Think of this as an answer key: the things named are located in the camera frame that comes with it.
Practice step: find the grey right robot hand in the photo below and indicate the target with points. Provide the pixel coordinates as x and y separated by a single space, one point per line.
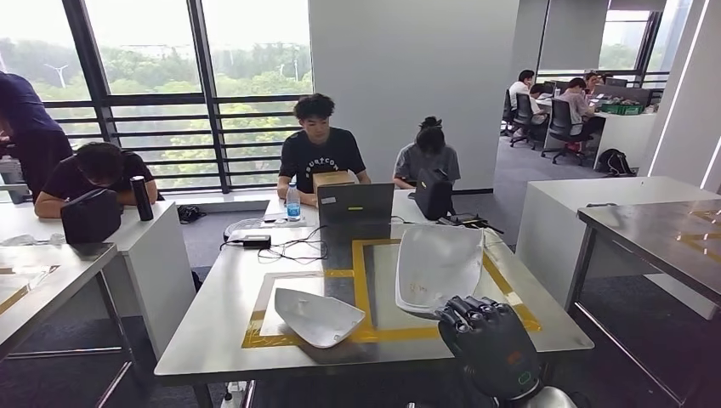
495 349

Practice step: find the white plastic shell part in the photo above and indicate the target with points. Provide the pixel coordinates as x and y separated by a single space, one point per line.
439 264
321 318

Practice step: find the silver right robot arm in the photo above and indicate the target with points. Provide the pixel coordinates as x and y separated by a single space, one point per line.
549 398

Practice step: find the steel workbench with yellow tape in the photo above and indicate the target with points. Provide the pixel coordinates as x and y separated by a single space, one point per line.
225 315

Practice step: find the white desk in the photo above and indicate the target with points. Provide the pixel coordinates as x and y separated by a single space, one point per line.
157 270
552 236
625 138

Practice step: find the black upright case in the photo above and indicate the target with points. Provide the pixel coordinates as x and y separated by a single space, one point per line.
434 194

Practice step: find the grey laptop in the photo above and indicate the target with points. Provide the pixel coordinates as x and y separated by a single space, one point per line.
355 205

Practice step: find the person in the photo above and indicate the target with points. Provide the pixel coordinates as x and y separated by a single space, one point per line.
321 152
574 107
73 180
28 129
538 104
519 90
419 160
590 83

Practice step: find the black backpack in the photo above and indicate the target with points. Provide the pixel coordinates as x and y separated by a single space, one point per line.
614 163

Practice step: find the black office chair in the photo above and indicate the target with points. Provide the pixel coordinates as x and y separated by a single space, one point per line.
507 112
560 126
522 115

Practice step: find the small cardboard box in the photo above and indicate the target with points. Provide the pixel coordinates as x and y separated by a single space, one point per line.
332 177

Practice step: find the clear water bottle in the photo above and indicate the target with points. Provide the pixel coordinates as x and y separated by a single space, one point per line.
293 205

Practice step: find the black power adapter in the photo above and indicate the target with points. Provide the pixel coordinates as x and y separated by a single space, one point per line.
257 242

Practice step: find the white power strip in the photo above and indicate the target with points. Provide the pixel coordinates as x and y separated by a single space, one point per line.
234 394

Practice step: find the green plastic crate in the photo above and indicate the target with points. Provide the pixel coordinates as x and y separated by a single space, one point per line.
622 109

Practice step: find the round ribbed stool seat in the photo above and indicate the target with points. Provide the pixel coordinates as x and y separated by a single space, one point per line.
239 228

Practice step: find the black thermos flask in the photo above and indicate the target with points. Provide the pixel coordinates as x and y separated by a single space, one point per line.
142 200

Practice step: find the black window railing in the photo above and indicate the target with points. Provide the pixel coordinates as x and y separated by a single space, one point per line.
169 100

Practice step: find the black soft bag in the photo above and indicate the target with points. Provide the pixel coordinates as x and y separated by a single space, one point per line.
90 217

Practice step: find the steel table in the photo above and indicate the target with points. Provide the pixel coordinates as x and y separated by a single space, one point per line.
56 270

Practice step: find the clear plastic wrap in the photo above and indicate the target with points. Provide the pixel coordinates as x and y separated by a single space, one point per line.
22 240

